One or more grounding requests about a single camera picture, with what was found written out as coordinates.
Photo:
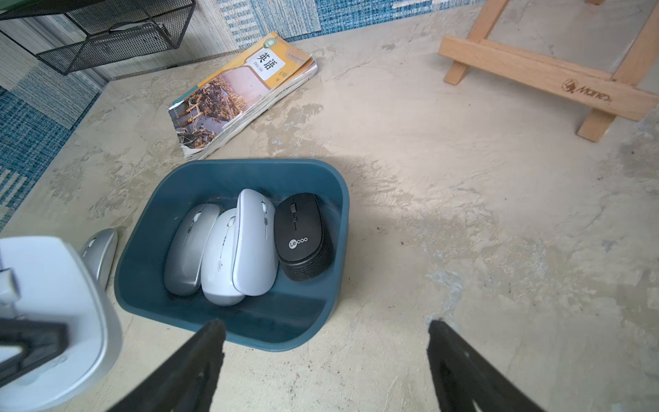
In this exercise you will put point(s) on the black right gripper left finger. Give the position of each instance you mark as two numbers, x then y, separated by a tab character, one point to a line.
187	380

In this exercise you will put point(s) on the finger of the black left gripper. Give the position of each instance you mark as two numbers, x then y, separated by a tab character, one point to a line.
38	342

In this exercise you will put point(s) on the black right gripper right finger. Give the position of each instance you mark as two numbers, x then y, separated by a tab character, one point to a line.
465	381

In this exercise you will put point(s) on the white ribbed mouse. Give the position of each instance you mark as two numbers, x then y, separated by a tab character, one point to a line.
44	279

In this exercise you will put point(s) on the silver slim mouse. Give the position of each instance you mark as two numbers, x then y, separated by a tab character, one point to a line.
98	254

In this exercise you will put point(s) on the white slim mouse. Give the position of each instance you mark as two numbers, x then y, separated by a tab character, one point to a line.
255	263

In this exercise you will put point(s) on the black Lecoo mouse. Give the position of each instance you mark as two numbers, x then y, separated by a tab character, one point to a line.
303	241

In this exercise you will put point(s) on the white mouse in box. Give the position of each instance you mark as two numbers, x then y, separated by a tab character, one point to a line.
217	263

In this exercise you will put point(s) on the silver mouse in box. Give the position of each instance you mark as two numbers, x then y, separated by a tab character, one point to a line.
183	263

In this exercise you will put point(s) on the yellow textbook on table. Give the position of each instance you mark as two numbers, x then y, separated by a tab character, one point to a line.
212	113

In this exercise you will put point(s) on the small wooden easel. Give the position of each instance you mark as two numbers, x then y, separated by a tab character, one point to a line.
609	95

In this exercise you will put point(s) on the black wire mesh shelf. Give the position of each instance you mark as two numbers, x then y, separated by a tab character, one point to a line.
114	30

